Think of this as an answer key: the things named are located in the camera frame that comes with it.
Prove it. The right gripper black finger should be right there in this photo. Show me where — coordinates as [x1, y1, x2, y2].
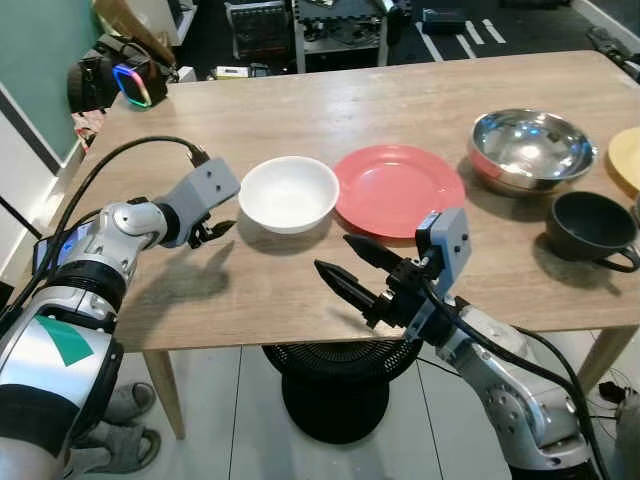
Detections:
[342, 235, 411, 277]
[313, 262, 386, 311]

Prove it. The red plate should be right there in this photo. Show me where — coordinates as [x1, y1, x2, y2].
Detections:
[333, 145, 468, 240]

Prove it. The white bowl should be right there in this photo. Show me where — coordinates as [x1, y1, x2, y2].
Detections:
[238, 156, 342, 236]

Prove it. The black floor fan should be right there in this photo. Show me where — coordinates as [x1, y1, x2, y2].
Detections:
[261, 338, 424, 447]

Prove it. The small white box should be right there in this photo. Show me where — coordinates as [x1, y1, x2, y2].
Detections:
[214, 64, 252, 82]

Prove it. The wooden table leg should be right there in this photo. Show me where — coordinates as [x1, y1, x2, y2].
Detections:
[574, 327, 637, 397]
[142, 349, 187, 442]

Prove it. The yellow plate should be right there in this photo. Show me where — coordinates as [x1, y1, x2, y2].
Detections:
[606, 127, 640, 197]

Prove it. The grey slipper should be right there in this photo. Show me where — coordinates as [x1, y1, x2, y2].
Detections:
[98, 381, 159, 427]
[64, 424, 162, 477]

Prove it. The stainless steel bowl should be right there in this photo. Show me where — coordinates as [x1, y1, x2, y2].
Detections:
[467, 108, 599, 197]

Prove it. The black equipment case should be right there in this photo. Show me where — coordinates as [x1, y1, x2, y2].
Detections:
[224, 1, 292, 62]

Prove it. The brown cardboard sheet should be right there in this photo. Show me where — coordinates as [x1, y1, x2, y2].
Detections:
[93, 0, 178, 67]

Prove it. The black metal rack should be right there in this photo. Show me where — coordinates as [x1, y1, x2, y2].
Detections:
[294, 0, 394, 74]

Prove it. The black device on floor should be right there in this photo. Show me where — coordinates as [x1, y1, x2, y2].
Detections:
[584, 24, 640, 83]

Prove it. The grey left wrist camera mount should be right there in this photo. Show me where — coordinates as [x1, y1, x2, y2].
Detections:
[163, 157, 242, 237]

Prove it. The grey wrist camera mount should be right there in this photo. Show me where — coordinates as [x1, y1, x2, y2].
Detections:
[163, 157, 242, 237]
[415, 208, 472, 307]

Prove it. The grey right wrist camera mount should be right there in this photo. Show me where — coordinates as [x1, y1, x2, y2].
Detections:
[415, 208, 472, 307]

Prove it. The black bag with light ring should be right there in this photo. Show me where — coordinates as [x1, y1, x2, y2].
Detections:
[67, 34, 172, 114]

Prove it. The black cup with handle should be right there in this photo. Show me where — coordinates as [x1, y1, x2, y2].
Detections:
[546, 191, 640, 274]

